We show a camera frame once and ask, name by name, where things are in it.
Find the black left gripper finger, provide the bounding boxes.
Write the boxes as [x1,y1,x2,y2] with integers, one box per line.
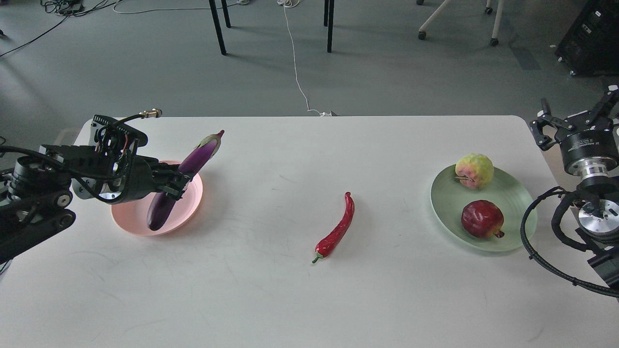
[153,162,195,181]
[153,180,192,201]

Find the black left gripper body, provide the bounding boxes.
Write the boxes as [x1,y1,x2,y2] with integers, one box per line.
[99,156,160,204]

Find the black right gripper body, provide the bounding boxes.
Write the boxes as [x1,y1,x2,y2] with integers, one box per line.
[559,128,619,176]

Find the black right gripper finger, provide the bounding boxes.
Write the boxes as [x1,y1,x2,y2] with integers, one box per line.
[590,85,619,131]
[529,98,571,151]

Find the purple eggplant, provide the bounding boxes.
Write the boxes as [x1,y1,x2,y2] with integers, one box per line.
[147,130,225,231]

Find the yellow-green custard apple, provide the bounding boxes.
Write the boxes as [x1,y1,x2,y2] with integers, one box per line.
[455,153,495,189]

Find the red pomegranate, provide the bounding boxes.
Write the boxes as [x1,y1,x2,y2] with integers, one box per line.
[460,200,505,239]

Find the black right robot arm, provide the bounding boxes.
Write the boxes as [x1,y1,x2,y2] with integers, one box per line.
[519,85,619,299]

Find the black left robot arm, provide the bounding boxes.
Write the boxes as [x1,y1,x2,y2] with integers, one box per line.
[0,109,201,265]

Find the pink plate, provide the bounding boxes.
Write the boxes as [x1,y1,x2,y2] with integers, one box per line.
[111,174,203,236]

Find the black equipment case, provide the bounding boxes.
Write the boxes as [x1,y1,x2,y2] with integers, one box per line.
[555,0,619,77]

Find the green plate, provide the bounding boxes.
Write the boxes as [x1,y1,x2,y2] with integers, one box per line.
[430,165,533,253]

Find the white chair base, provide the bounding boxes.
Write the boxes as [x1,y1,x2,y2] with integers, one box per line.
[416,0,504,47]

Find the red chili pepper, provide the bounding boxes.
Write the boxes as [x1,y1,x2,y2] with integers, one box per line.
[311,192,355,264]

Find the black table leg left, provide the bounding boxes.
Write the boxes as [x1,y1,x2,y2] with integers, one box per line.
[208,0,231,56]

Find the black table leg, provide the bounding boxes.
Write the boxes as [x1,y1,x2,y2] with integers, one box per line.
[323,0,335,53]
[208,0,231,56]

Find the black table leg right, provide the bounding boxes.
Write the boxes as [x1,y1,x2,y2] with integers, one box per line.
[323,0,335,53]

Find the black floor cables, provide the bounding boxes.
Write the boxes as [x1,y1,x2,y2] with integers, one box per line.
[0,0,121,58]

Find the white floor cable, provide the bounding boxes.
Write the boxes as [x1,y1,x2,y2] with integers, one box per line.
[277,0,332,117]

